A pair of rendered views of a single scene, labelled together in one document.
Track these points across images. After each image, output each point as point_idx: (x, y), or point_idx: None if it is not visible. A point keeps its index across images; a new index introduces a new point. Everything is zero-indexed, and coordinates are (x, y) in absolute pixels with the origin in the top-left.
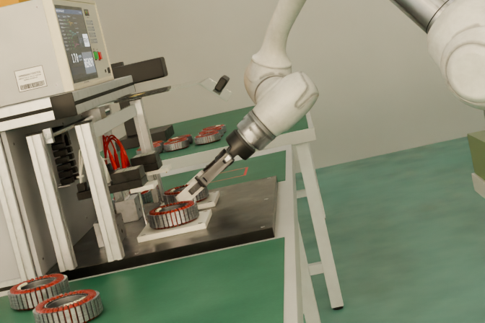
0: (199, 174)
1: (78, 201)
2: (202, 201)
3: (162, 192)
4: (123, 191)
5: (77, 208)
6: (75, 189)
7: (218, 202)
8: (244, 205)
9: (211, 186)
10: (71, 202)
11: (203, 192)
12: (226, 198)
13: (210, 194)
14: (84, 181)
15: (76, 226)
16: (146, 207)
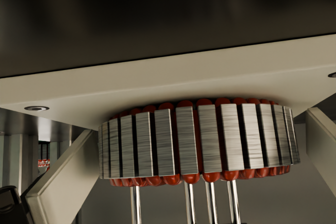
0: (65, 221)
1: (256, 187)
2: (265, 92)
3: (21, 159)
4: (237, 195)
5: (270, 177)
6: (258, 211)
7: (240, 42)
8: None
9: None
10: (303, 191)
11: (250, 133)
12: (161, 29)
13: (83, 107)
14: (184, 218)
15: (301, 147)
16: (80, 133)
